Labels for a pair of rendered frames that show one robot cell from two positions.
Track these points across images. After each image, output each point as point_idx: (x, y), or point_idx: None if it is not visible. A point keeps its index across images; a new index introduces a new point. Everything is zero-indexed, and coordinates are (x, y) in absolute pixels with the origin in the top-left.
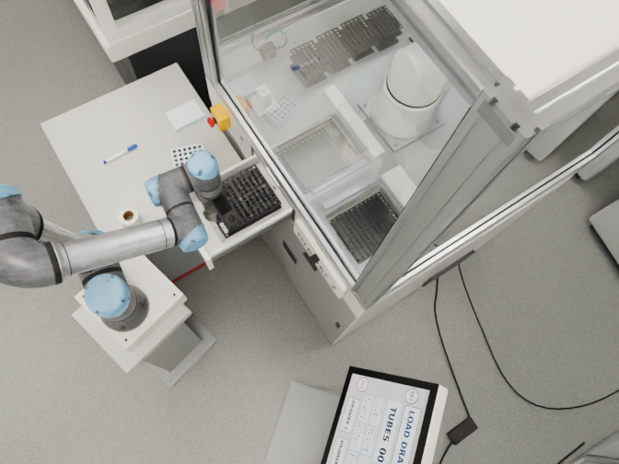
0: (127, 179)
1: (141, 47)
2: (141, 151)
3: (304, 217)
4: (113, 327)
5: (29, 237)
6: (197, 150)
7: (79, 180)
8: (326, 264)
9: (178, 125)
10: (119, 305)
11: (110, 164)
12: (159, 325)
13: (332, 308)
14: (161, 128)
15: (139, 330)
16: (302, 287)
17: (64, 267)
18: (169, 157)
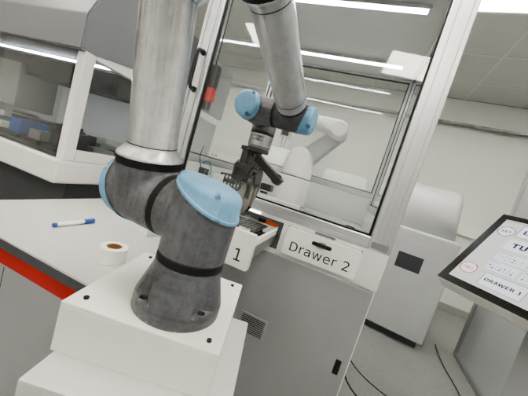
0: (90, 236)
1: (82, 180)
2: (100, 225)
3: (300, 214)
4: (189, 305)
5: None
6: None
7: (13, 235)
8: (335, 242)
9: None
10: (240, 197)
11: (61, 228)
12: (223, 345)
13: (329, 339)
14: (115, 217)
15: (221, 325)
16: (262, 384)
17: None
18: (133, 229)
